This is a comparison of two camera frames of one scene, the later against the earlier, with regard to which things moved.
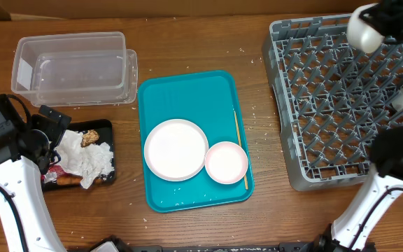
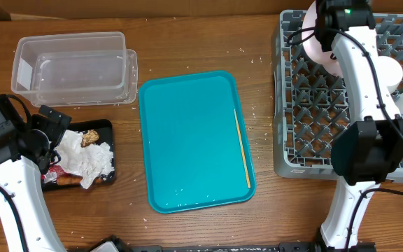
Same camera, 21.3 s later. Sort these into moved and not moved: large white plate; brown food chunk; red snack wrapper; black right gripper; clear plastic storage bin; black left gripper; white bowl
Moved: black right gripper; large white plate; white bowl
Not moved: black left gripper; red snack wrapper; clear plastic storage bin; brown food chunk
